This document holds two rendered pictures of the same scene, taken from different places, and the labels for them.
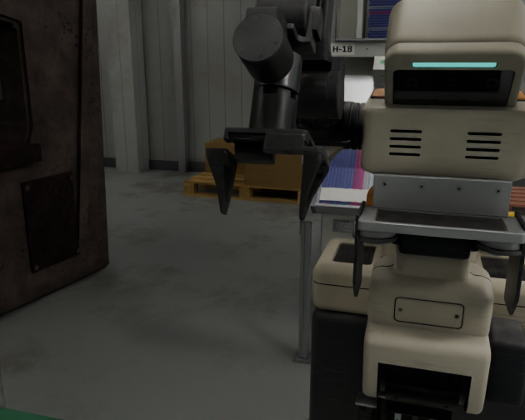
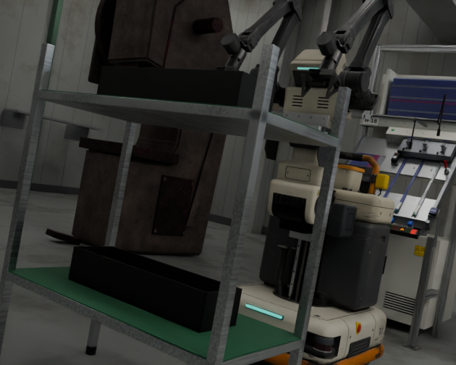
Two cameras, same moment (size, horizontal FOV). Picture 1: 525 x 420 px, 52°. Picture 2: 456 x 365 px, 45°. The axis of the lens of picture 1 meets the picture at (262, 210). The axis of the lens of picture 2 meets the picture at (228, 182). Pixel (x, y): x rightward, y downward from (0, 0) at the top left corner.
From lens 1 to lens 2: 1.71 m
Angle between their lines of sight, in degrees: 25
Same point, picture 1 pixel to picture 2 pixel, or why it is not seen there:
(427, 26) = (305, 56)
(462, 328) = (310, 182)
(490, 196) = (321, 120)
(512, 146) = (332, 103)
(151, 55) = (283, 145)
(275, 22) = (232, 35)
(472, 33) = (317, 59)
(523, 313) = (362, 207)
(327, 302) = not seen: hidden behind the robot
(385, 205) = not seen: hidden behind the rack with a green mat
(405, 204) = not seen: hidden behind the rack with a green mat
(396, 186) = (290, 116)
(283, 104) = (234, 61)
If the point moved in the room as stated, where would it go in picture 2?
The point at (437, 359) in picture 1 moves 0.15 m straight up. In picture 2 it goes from (294, 190) to (300, 155)
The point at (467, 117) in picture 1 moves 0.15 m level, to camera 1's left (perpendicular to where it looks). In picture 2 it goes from (318, 90) to (284, 87)
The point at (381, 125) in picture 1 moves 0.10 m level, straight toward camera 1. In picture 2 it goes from (289, 93) to (279, 88)
